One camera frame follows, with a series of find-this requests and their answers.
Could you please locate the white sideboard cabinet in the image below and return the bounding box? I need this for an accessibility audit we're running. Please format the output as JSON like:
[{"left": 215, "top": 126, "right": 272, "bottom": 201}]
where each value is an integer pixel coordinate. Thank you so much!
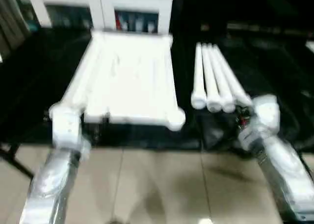
[{"left": 26, "top": 0, "right": 174, "bottom": 35}]

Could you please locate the black stand leg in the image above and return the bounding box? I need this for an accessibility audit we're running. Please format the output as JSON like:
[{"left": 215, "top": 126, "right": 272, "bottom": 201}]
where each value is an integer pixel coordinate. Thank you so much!
[{"left": 0, "top": 142, "right": 34, "bottom": 178}]

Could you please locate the black plastic mat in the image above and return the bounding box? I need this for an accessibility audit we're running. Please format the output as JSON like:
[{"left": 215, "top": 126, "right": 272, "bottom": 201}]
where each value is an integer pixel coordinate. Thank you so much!
[{"left": 0, "top": 25, "right": 314, "bottom": 152}]

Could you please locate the white plastic table top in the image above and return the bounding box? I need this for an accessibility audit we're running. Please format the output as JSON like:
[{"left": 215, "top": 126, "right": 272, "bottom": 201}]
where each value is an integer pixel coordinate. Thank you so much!
[{"left": 49, "top": 29, "right": 186, "bottom": 133}]

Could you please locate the grey curtain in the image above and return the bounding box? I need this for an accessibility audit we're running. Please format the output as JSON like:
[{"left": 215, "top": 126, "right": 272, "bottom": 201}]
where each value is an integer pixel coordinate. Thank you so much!
[{"left": 0, "top": 0, "right": 32, "bottom": 60}]

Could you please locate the white plastic table leg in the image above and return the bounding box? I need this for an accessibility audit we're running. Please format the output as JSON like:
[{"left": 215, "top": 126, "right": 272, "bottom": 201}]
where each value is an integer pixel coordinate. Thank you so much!
[
  {"left": 207, "top": 44, "right": 236, "bottom": 113},
  {"left": 201, "top": 44, "right": 223, "bottom": 113},
  {"left": 191, "top": 43, "right": 206, "bottom": 109},
  {"left": 212, "top": 44, "right": 253, "bottom": 107}
]

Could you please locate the dark metal rail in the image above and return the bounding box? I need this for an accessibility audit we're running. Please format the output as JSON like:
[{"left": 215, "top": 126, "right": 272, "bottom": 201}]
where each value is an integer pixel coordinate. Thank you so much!
[{"left": 227, "top": 23, "right": 314, "bottom": 35}]

